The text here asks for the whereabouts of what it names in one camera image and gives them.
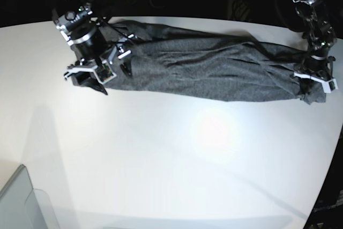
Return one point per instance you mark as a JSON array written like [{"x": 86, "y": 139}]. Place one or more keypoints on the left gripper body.
[{"x": 315, "y": 68}]

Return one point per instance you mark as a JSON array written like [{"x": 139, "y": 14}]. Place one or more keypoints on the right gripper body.
[{"x": 92, "y": 50}]

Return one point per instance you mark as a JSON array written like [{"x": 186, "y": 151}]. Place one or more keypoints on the grey t-shirt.
[{"x": 212, "y": 66}]

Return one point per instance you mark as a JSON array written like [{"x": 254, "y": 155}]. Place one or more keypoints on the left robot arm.
[{"x": 318, "y": 31}]

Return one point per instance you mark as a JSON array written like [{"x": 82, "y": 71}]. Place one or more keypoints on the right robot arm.
[{"x": 72, "y": 15}]

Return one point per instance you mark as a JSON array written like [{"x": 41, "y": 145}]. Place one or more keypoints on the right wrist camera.
[{"x": 104, "y": 74}]

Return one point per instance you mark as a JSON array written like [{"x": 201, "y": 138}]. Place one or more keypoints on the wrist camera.
[
  {"x": 330, "y": 85},
  {"x": 104, "y": 74}
]

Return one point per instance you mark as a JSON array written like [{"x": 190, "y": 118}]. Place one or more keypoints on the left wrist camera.
[{"x": 330, "y": 85}]

